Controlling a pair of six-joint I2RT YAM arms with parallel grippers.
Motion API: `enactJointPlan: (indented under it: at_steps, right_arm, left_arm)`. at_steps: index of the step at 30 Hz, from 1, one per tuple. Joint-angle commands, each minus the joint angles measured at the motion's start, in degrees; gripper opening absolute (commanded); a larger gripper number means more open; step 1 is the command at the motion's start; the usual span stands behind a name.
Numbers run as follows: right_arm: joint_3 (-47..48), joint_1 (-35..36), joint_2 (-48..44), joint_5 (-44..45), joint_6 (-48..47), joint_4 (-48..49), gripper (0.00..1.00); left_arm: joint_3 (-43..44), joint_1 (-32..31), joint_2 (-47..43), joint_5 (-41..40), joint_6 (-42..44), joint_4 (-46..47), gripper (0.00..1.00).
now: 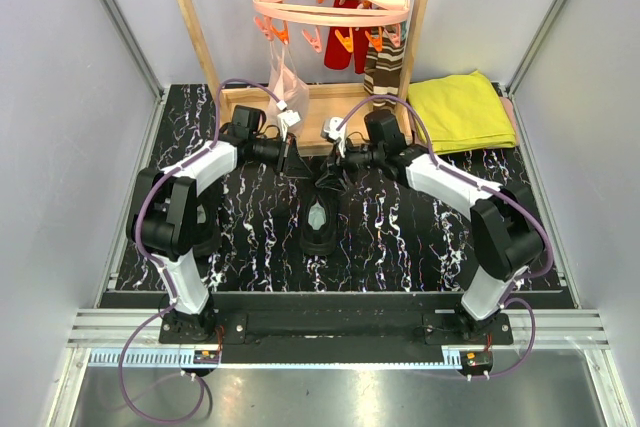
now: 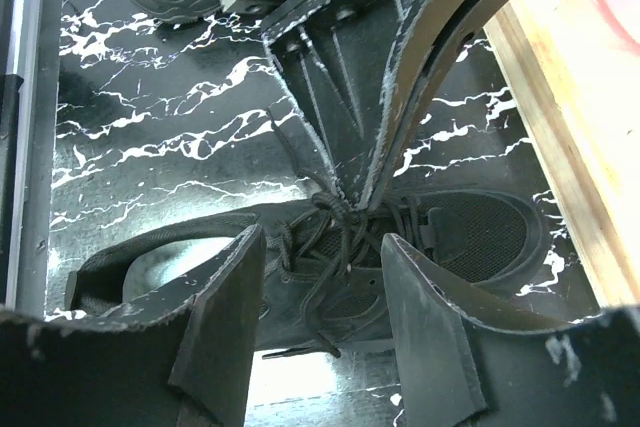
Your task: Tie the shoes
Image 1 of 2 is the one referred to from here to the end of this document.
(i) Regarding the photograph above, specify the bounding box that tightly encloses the black sneaker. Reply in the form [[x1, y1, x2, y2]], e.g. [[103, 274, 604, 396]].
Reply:
[[193, 203, 221, 259], [300, 184, 339, 256]]

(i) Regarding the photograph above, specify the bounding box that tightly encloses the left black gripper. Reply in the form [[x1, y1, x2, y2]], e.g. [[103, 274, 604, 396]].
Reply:
[[249, 132, 313, 179]]

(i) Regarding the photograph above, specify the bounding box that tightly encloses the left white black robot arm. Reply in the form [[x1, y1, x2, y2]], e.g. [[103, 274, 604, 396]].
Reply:
[[126, 105, 311, 343]]

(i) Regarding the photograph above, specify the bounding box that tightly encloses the red hanging sock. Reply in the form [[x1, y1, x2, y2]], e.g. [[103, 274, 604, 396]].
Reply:
[[324, 27, 370, 74]]

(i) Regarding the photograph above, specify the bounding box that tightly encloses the brown striped hanging sock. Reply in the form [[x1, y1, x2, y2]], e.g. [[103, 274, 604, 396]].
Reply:
[[364, 32, 405, 96]]

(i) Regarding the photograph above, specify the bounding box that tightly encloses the black marble pattern mat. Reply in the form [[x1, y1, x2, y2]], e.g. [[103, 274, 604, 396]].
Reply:
[[98, 84, 575, 309]]

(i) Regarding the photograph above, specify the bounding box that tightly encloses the white pink hanging garment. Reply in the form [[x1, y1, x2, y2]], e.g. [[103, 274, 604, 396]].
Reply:
[[268, 42, 310, 123]]

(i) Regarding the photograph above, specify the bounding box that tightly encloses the grey slotted cable duct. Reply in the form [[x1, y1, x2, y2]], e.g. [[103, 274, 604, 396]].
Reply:
[[88, 348, 222, 369]]

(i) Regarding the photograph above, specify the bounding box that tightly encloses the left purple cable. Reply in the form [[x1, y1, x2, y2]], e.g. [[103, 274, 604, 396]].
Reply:
[[117, 77, 289, 424]]

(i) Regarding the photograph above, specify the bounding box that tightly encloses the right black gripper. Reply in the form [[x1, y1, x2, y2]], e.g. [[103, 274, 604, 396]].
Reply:
[[317, 136, 384, 194]]

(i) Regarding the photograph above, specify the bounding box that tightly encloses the pink round clip hanger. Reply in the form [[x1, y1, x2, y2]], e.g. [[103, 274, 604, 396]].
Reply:
[[252, 0, 411, 45]]

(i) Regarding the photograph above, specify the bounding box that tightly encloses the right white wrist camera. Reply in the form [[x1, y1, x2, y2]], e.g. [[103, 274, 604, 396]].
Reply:
[[321, 117, 347, 157]]

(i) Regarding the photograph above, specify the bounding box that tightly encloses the yellow folded towel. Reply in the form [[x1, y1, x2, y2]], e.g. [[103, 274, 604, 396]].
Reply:
[[408, 71, 518, 155]]

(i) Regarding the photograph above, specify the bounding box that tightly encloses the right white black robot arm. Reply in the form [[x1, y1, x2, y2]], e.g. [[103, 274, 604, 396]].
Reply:
[[317, 110, 554, 344]]

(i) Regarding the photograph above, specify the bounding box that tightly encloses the aluminium frame rail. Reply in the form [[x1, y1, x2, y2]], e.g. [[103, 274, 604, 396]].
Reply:
[[69, 307, 609, 350]]

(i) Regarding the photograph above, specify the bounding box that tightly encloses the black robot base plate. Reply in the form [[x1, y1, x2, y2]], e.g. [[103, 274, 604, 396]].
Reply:
[[159, 292, 514, 367]]

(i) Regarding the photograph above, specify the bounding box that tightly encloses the wooden drying rack frame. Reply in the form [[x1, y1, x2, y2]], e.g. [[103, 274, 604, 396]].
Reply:
[[177, 0, 428, 155]]

